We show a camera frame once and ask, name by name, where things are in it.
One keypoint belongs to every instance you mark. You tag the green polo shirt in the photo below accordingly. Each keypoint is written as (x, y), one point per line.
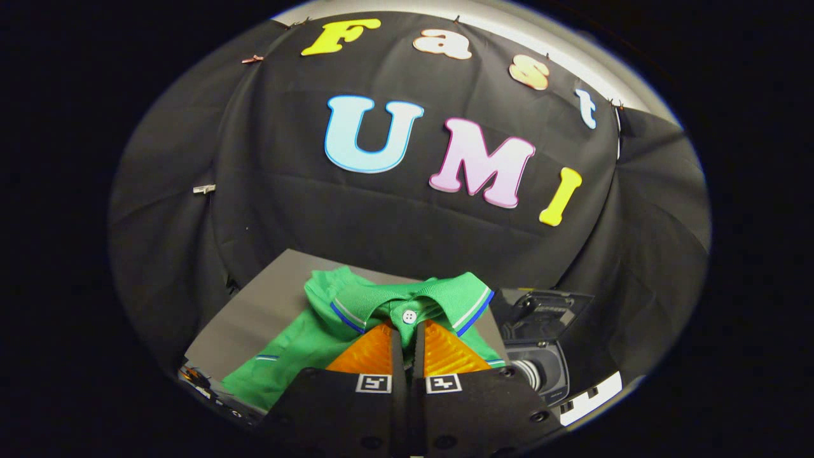
(305, 343)

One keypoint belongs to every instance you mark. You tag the silver clip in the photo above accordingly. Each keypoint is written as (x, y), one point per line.
(204, 189)

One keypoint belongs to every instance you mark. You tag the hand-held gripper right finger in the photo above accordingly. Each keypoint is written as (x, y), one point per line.
(418, 407)

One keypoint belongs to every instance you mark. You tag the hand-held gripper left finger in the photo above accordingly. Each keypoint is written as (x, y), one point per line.
(399, 407)

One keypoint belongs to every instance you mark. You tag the grey washing machine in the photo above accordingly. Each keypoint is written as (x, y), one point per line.
(553, 375)

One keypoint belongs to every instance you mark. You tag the black backdrop cloth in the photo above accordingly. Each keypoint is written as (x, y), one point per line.
(381, 216)

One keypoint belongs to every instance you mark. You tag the white panel with black marks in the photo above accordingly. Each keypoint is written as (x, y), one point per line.
(598, 394)

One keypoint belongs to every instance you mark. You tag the grey cabinet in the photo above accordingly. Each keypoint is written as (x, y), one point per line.
(267, 312)

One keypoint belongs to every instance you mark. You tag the copper clip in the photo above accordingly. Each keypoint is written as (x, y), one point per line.
(252, 59)

